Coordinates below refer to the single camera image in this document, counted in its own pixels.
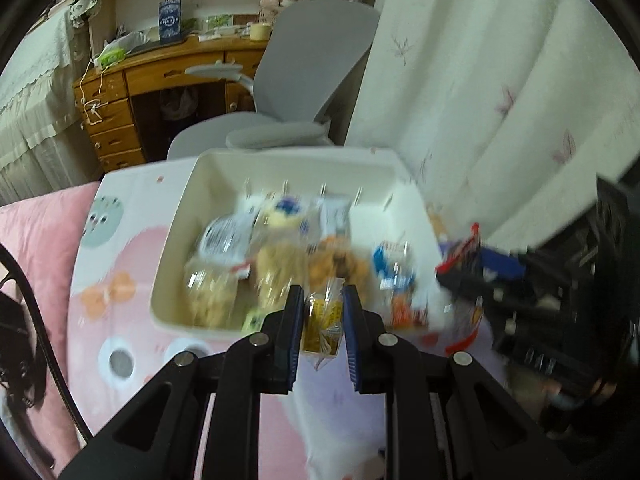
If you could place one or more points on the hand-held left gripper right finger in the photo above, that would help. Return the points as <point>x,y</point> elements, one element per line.
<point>352,335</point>

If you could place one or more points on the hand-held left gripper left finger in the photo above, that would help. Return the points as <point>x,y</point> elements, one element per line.
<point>295,335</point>

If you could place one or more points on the green white packet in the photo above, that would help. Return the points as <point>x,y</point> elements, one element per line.
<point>111,57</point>

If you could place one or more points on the wooden desk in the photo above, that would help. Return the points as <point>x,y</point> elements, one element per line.
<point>150,75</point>

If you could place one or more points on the white lace cloth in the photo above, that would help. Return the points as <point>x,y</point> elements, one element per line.
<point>30,110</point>

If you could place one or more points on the pink quilt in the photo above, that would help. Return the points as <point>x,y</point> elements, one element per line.
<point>35,230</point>

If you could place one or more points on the white floral curtain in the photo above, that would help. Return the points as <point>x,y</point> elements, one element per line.
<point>500,85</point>

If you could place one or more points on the pale noodle snack packet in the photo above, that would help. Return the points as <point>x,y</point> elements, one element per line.
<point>212,295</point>

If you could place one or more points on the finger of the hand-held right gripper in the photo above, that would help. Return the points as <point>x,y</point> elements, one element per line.
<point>500,264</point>
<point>470,285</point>

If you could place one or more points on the white round label snack packet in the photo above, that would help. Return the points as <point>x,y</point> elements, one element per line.
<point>225,235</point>

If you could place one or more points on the grey office chair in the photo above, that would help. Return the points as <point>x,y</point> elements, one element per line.
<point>310,60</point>

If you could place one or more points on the blueberry print snack packet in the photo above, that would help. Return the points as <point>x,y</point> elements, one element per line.
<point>285,210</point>

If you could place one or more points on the blue paper bag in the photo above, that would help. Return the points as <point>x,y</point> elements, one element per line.
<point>171,17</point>

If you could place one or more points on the clear plastic bag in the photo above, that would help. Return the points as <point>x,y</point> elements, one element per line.
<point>127,41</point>

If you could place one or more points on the white barcode snack packet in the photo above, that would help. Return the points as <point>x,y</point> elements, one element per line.
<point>450,312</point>

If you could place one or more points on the white plastic storage box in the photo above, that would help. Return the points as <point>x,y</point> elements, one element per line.
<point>175,260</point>

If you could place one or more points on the orange bread snack packet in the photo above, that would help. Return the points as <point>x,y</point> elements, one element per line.
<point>405,310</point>

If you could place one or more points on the white rectangular snack packet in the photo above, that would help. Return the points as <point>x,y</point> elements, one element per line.
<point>334,215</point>

